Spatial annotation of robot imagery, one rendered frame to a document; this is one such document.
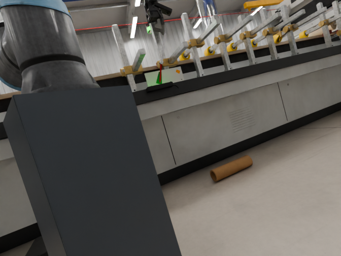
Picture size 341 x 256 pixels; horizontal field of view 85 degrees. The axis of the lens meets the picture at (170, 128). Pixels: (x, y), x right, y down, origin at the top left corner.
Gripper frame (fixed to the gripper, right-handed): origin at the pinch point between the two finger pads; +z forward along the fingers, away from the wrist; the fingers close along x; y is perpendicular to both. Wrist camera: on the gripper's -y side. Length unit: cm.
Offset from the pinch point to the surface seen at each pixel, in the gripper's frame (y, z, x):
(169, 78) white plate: 2.5, 27.6, -5.3
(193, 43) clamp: -22.3, 7.3, -5.3
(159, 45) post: 3.1, 5.2, -6.0
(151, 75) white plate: 13.8, 23.3, -5.3
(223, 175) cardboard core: -10, 98, 7
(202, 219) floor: 22, 101, 33
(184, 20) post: -21.2, -9.8, -6.1
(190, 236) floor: 32, 101, 39
